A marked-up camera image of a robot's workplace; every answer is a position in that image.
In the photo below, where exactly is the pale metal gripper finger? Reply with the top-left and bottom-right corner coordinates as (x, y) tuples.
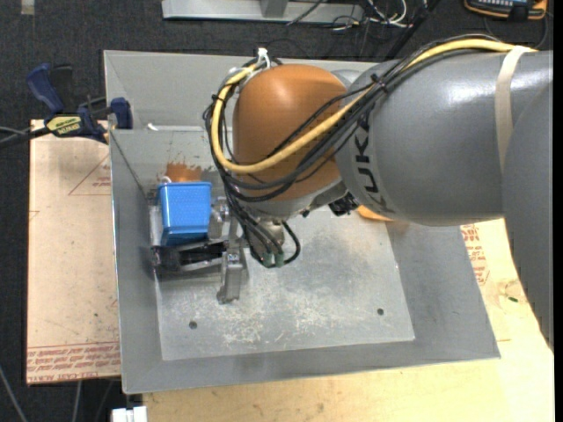
(216, 252), (245, 305)
(208, 205), (231, 240)

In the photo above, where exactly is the blue plastic box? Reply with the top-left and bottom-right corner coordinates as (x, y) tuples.
(157, 181), (214, 247)

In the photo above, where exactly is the black shiny object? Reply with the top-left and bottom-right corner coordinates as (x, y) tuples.
(140, 240), (230, 281)

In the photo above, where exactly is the grey metal bin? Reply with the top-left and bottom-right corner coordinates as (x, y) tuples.
(103, 49), (501, 396)

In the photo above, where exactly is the brown cardboard board red print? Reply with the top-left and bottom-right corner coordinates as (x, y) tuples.
(26, 119), (515, 387)

